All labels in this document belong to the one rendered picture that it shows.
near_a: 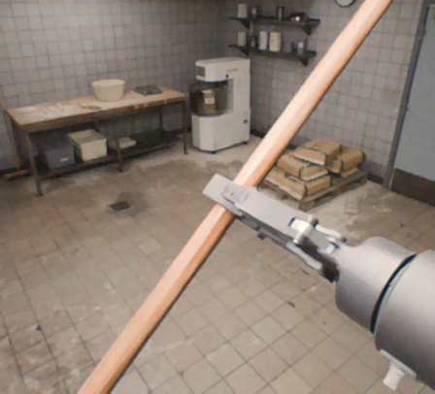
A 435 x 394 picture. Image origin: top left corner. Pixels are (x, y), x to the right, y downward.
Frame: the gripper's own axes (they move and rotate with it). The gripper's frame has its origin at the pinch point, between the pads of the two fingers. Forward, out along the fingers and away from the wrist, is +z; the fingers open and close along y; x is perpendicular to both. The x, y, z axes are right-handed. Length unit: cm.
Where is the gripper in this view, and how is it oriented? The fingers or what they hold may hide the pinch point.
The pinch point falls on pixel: (236, 201)
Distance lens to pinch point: 45.0
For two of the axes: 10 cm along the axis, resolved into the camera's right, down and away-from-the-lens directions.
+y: 5.2, 5.1, 6.9
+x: 5.9, -8.0, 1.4
